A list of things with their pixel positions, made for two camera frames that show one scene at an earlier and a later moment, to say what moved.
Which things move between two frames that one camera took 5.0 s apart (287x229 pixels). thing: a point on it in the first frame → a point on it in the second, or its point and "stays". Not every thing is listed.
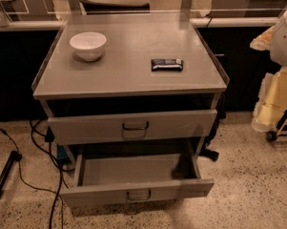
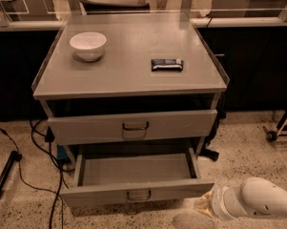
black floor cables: [48, 146] stays
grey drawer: [104, 177] stays
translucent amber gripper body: [284, 42] → [217, 201]
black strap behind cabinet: [220, 115] stays
